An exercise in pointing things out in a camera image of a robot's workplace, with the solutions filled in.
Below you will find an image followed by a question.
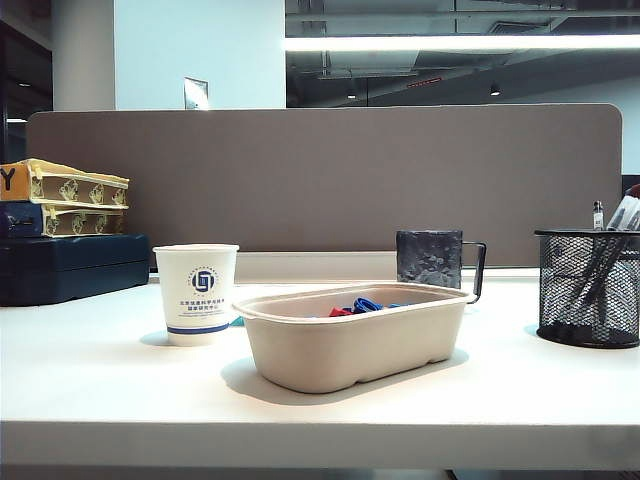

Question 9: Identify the black gel pen clear barrel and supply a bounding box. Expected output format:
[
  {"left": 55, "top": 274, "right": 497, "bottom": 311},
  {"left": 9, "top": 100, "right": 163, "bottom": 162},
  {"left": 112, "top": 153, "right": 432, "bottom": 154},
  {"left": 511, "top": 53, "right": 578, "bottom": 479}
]
[{"left": 574, "top": 196, "right": 637, "bottom": 304}]

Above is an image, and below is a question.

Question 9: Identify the framed wall sign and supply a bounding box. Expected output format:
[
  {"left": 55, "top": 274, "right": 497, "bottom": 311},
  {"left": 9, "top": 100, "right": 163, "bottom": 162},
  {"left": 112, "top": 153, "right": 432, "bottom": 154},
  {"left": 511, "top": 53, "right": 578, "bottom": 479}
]
[{"left": 182, "top": 76, "right": 210, "bottom": 110}]

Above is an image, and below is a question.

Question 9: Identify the brown desk divider panel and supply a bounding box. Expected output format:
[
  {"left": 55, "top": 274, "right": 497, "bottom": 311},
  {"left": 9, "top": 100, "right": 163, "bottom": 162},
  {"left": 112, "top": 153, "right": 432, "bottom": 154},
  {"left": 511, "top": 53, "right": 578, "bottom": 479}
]
[{"left": 25, "top": 103, "right": 624, "bottom": 269}]

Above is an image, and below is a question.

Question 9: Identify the colourful letter puzzle box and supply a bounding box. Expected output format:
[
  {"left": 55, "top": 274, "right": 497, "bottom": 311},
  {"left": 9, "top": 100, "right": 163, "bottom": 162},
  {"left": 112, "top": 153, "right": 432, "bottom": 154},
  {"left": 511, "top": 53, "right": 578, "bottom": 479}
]
[{"left": 0, "top": 158, "right": 130, "bottom": 207}]

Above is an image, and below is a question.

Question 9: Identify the white paper cup blue logo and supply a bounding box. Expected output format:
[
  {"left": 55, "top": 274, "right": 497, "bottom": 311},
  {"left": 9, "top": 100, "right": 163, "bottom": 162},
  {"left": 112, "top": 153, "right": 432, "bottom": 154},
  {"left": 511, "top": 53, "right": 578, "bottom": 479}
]
[{"left": 152, "top": 243, "right": 240, "bottom": 347}]

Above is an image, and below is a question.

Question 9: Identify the dark grey mug with handle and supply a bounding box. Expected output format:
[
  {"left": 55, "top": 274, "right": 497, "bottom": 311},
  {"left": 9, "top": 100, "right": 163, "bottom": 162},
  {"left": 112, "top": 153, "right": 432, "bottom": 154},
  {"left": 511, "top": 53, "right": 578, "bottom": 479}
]
[{"left": 395, "top": 229, "right": 488, "bottom": 305}]

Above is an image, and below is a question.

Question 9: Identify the beige pulp tray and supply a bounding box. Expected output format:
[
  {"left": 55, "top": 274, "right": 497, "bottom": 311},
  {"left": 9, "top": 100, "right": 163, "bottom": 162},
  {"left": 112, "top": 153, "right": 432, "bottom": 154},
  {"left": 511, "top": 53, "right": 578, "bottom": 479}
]
[{"left": 231, "top": 282, "right": 479, "bottom": 395}]

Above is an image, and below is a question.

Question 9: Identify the black mesh pen holder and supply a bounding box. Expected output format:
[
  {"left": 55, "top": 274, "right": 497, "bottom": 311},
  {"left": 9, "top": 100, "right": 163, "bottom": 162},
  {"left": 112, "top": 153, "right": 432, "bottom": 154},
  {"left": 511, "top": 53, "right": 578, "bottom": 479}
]
[{"left": 533, "top": 228, "right": 640, "bottom": 350}]

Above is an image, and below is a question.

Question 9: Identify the dark blue plastic case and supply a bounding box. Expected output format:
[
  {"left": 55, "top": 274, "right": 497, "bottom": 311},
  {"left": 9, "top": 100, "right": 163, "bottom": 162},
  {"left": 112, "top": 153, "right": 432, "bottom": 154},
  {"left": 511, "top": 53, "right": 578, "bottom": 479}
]
[{"left": 0, "top": 233, "right": 152, "bottom": 308}]

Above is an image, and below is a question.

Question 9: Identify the grey desk cable flap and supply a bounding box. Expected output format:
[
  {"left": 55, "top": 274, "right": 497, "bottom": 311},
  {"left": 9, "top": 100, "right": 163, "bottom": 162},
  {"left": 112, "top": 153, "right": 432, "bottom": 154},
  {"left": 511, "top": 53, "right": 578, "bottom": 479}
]
[{"left": 233, "top": 251, "right": 400, "bottom": 285}]

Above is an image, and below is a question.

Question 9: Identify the white ceiling light strip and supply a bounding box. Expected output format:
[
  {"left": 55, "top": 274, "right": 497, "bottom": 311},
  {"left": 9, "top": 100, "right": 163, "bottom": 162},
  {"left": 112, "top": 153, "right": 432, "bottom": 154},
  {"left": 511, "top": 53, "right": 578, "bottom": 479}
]
[{"left": 284, "top": 34, "right": 640, "bottom": 52}]

